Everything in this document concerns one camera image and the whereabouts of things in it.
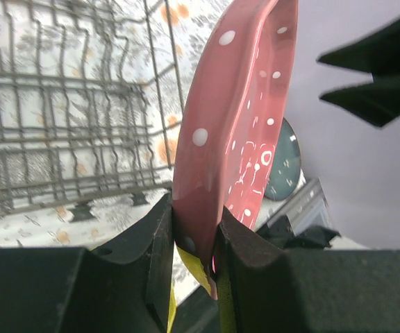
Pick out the floral tablecloth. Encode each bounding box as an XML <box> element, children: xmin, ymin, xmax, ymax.
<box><xmin>0</xmin><ymin>0</ymin><xmax>235</xmax><ymax>299</ymax></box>

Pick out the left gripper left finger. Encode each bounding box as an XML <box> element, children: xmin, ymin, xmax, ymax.
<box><xmin>0</xmin><ymin>194</ymin><xmax>174</xmax><ymax>332</ymax></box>

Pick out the olive polka dot plate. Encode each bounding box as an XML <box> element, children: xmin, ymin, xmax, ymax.
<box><xmin>169</xmin><ymin>248</ymin><xmax>239</xmax><ymax>332</ymax></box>

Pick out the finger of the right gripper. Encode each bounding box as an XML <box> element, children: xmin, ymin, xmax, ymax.
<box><xmin>319</xmin><ymin>76</ymin><xmax>400</xmax><ymax>128</ymax></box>
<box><xmin>317</xmin><ymin>18</ymin><xmax>400</xmax><ymax>78</ymax></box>

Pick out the pink polka dot plate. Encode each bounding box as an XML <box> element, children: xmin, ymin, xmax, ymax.
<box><xmin>172</xmin><ymin>1</ymin><xmax>299</xmax><ymax>281</ymax></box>

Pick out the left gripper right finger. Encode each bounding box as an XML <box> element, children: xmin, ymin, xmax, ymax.
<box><xmin>215</xmin><ymin>210</ymin><xmax>400</xmax><ymax>332</ymax></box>

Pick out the grey wire dish rack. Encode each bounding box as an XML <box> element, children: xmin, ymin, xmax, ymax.
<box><xmin>0</xmin><ymin>0</ymin><xmax>187</xmax><ymax>223</ymax></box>

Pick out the dark blue plate near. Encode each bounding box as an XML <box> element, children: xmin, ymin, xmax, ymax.
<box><xmin>265</xmin><ymin>119</ymin><xmax>301</xmax><ymax>201</ymax></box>

